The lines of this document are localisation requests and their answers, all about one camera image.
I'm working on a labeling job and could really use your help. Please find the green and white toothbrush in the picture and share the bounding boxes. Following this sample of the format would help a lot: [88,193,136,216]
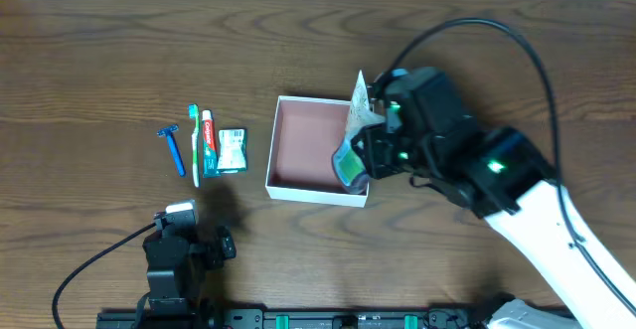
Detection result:
[188,103,200,188]

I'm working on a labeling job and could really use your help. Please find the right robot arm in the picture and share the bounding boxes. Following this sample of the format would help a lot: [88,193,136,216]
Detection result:
[352,68,635,328]

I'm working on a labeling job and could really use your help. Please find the green and white soap packet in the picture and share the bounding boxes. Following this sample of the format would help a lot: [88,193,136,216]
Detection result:
[218,128,247,173]

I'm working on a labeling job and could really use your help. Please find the blue disposable razor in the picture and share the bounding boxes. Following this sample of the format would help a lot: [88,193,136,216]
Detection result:
[157,124,187,177]

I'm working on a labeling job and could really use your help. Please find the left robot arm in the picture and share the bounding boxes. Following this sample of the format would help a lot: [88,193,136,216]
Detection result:
[131,211,237,328]

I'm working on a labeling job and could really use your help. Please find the clear pump soap bottle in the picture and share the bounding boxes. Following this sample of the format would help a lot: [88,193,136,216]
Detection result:
[332,137,369,195]

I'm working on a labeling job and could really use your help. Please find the white floral lotion tube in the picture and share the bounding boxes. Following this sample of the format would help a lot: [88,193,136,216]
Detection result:
[345,71,386,140]

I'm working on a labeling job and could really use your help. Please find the red and teal toothpaste tube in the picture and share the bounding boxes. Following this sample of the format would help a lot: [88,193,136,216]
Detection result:
[202,109,220,178]

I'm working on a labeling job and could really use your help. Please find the black mounting rail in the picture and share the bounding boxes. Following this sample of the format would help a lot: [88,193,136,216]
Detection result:
[95,302,579,329]

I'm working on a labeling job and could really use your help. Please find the white box with pink interior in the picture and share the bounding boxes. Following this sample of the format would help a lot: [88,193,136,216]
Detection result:
[264,95,369,208]

